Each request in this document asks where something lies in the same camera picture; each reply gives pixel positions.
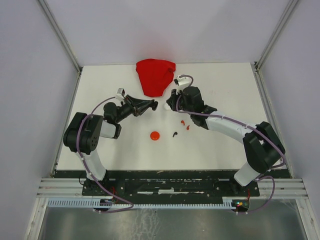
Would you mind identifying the red cloth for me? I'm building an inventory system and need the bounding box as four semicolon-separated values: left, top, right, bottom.
136;58;176;98

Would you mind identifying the aluminium frame post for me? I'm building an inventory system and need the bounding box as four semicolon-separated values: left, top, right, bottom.
254;0;301;72
36;0;82;73

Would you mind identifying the left aluminium frame post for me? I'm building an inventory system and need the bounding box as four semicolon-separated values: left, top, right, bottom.
36;0;82;73

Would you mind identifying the aluminium front rail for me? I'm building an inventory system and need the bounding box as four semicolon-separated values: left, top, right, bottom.
36;178;309;200

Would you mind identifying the orange earbud charging case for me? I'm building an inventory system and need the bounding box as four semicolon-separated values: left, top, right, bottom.
150;131;160;141

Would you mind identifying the black earbud charging case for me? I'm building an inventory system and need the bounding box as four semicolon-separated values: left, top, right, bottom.
151;101;159;111

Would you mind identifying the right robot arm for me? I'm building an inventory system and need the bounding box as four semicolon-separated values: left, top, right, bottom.
166;86;286;196

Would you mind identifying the white earbud charging case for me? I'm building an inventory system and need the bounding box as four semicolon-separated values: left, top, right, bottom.
163;104;171;111

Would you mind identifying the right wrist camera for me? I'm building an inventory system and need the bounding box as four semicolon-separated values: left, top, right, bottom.
173;74;194;89

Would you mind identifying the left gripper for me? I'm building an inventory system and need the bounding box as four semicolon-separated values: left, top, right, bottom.
115;94;153;123

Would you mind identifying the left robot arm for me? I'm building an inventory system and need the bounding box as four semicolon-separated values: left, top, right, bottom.
63;95;158;195

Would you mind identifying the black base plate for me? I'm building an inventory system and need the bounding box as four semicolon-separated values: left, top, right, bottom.
82;170;260;205

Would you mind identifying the white cable duct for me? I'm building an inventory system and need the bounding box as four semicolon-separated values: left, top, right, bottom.
47;197;235;210

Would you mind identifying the right aluminium frame post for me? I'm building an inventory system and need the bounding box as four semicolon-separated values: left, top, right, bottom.
254;0;301;72

